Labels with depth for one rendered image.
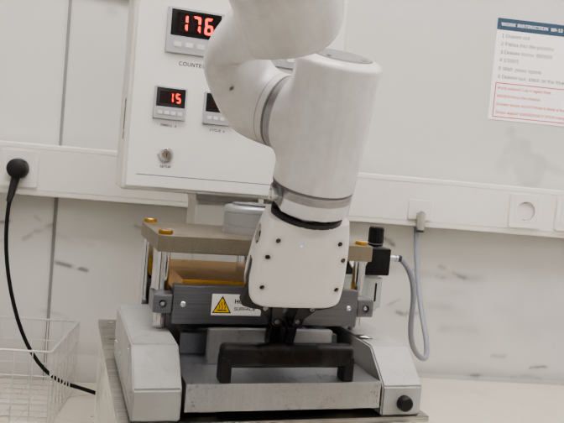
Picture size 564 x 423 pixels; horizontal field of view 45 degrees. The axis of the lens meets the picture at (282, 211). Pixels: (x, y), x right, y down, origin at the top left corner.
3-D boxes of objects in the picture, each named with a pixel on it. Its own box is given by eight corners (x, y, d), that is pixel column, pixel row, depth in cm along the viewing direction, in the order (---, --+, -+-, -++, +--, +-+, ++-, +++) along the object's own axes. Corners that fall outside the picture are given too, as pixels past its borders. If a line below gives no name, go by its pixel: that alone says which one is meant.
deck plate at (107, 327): (97, 323, 111) (98, 317, 111) (298, 326, 121) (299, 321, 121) (117, 432, 67) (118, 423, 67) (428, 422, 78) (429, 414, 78)
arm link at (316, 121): (249, 174, 68) (327, 206, 64) (273, 41, 63) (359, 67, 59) (294, 160, 75) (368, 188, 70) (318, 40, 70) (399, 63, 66)
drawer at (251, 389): (149, 344, 97) (154, 290, 97) (294, 345, 104) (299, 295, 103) (183, 420, 69) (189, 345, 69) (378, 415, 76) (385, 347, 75)
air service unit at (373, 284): (308, 311, 110) (316, 221, 109) (389, 313, 114) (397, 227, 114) (320, 319, 105) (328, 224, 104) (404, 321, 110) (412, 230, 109)
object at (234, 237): (133, 277, 101) (139, 190, 100) (326, 284, 110) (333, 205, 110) (152, 313, 78) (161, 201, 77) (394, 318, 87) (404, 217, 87)
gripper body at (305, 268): (270, 214, 65) (251, 313, 69) (367, 220, 68) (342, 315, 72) (253, 184, 72) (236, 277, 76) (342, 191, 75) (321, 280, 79)
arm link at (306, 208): (280, 195, 64) (274, 224, 65) (365, 202, 67) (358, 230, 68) (260, 164, 71) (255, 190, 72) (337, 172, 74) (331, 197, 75)
